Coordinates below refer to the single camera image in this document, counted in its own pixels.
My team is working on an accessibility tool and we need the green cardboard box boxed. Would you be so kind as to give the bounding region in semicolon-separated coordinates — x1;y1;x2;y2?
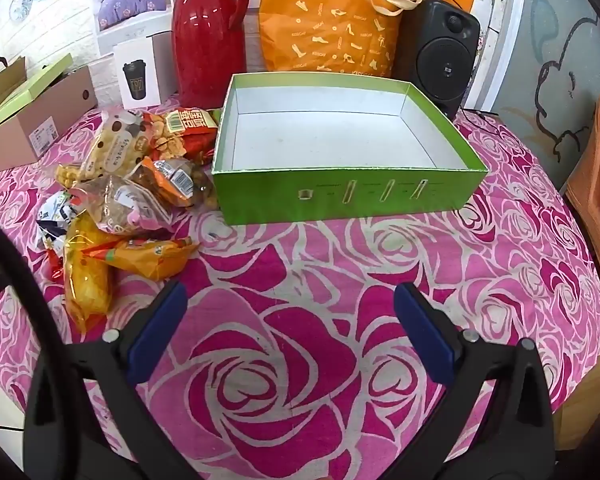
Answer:
211;72;490;227

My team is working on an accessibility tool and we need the orange chair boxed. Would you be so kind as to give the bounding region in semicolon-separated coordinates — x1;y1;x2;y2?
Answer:
565;94;600;276

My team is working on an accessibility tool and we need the clear pink snack packet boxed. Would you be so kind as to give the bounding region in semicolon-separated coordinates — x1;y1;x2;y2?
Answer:
70;175;173;235

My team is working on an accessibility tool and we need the white cup package box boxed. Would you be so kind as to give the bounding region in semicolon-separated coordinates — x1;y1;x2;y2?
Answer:
112;30;181;111

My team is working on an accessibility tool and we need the black speaker cable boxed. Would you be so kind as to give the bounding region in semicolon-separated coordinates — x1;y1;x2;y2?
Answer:
462;107;511;136

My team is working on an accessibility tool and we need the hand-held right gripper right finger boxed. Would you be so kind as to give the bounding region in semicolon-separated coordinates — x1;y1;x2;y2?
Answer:
375;282;556;480

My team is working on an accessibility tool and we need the orange clear biscuit packet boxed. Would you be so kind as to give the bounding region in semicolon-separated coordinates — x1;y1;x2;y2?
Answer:
130;156;216;208

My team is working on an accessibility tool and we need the yellow snack packet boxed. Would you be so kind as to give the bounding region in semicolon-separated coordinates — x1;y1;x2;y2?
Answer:
62;212;113;331

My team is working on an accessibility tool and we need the clear bag of round puffs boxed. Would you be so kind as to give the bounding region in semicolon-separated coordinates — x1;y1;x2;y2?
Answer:
55;110;153;186

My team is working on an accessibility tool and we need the green box lid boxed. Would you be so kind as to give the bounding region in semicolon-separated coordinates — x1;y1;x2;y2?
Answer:
0;53;73;133

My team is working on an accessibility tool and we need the red peanut packet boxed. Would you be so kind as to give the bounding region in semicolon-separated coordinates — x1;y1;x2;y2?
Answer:
142;106;223;166

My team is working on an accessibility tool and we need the red thermos jug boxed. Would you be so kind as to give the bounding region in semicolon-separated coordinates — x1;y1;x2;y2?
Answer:
171;0;251;110

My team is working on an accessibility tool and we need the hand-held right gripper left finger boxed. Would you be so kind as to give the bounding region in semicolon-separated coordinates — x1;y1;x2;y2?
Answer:
22;280;221;480

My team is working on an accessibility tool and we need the black speaker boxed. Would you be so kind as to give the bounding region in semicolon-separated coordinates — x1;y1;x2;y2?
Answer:
392;0;482;111

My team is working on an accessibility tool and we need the white blue snack packet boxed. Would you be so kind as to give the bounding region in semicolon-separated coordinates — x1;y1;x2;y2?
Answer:
35;192;81;251

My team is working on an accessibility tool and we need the pink rose tablecloth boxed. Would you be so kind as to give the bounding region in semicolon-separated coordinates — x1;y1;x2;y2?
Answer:
0;102;600;480

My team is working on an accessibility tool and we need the small red wrapped candy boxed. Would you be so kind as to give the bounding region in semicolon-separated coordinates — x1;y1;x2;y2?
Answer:
45;247;71;281

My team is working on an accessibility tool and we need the orange snack packet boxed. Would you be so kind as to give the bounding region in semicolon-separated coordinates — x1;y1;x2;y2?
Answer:
97;237;201;281

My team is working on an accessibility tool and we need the orange tote bag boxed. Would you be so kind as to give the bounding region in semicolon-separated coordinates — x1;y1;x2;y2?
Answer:
258;0;477;79

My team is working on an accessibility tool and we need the brown cardboard box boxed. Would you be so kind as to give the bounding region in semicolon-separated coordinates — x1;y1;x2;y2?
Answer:
0;65;98;172

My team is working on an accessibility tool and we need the black strap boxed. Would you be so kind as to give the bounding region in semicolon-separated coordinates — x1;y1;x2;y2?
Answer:
0;208;71;441

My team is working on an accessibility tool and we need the brown paper bag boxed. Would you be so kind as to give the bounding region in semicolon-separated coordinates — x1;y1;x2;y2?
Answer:
0;56;27;121

